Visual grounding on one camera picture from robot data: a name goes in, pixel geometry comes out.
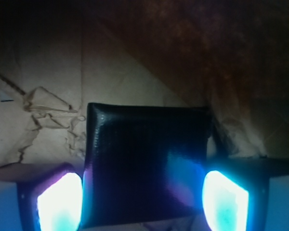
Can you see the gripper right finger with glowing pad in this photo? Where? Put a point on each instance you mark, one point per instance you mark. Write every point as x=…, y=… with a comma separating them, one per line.
x=247, y=194

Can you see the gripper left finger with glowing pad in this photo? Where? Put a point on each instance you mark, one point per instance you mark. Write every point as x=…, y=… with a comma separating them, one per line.
x=40, y=197

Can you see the black box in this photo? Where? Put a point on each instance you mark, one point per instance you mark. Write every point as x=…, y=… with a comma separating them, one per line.
x=143, y=163

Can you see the brown paper bag tray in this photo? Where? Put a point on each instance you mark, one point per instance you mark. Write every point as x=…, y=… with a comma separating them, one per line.
x=56, y=56

